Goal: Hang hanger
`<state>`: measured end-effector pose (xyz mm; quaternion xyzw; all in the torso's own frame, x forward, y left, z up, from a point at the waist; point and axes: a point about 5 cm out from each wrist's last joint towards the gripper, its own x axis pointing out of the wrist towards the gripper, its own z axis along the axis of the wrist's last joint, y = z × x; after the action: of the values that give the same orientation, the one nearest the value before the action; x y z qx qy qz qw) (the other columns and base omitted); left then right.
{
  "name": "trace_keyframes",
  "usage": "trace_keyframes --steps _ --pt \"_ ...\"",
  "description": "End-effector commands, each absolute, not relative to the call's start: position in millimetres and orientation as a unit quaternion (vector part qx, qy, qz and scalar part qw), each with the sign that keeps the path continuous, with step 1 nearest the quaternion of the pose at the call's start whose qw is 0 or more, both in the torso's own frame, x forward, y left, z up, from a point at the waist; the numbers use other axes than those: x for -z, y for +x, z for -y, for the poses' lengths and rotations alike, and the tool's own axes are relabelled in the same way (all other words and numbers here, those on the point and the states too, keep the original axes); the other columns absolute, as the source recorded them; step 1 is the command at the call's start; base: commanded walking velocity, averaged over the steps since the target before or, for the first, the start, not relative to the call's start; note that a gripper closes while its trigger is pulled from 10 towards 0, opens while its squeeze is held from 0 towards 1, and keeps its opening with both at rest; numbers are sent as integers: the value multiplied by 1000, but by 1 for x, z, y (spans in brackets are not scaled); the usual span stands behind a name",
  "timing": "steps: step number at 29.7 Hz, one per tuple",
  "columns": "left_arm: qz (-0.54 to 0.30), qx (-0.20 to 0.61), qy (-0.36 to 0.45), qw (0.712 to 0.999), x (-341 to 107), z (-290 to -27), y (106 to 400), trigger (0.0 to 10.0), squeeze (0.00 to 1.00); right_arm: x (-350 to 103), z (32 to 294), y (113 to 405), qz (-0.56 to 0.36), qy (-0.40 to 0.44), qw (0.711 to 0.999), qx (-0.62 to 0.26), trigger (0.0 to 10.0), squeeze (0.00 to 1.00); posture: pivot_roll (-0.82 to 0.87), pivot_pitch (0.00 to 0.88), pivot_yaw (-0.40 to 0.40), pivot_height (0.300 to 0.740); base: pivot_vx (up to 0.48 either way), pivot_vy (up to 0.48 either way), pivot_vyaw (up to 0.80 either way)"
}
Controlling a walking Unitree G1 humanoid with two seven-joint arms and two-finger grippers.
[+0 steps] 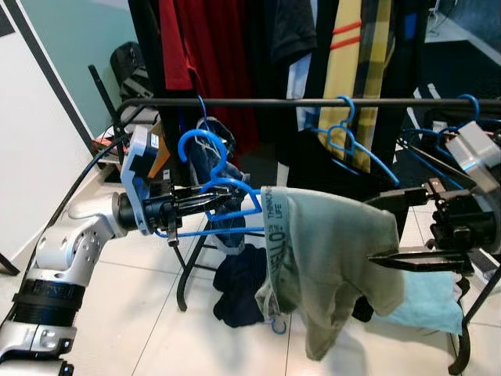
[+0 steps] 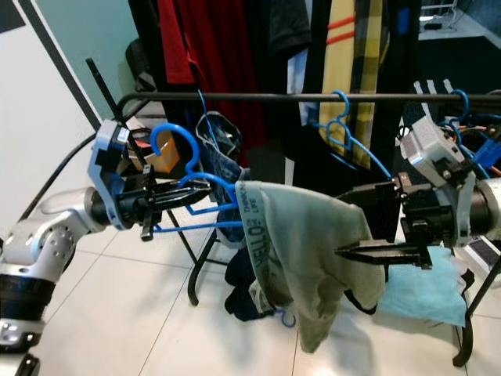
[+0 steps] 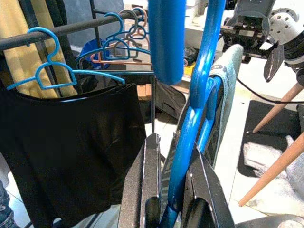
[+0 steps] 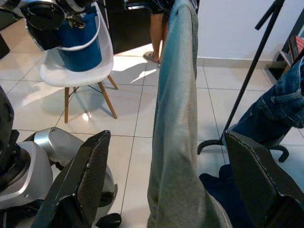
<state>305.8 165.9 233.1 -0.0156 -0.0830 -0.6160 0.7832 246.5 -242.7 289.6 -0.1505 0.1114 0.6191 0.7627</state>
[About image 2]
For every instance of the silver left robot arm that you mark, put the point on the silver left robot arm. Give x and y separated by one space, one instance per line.
47 251

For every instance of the black backpack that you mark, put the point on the black backpack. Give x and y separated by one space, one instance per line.
135 66

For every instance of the black metal clothes rack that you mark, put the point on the black metal clothes rack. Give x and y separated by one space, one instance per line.
266 97

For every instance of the yellow plaid garment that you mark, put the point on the yellow plaid garment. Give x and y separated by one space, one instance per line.
356 70

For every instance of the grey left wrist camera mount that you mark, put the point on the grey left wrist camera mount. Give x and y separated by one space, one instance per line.
102 168

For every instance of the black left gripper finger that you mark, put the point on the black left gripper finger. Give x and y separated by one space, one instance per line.
192 204
196 190

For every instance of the red hanging garment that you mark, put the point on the red hanging garment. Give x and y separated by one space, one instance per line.
211 55

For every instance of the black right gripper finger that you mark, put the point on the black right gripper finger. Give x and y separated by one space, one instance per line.
376 196
391 255

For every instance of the grey-green t-shirt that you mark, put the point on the grey-green t-shirt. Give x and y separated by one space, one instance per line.
313 251

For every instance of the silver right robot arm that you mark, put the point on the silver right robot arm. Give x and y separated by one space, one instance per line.
487 207

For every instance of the light blue cloth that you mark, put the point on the light blue cloth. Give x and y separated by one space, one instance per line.
427 294

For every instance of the black hanging garment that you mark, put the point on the black hanging garment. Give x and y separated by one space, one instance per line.
290 23

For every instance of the blue denim shorts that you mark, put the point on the blue denim shorts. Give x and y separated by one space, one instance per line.
223 153

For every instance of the dark navy crumpled garment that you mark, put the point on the dark navy crumpled garment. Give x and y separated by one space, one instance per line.
246 286

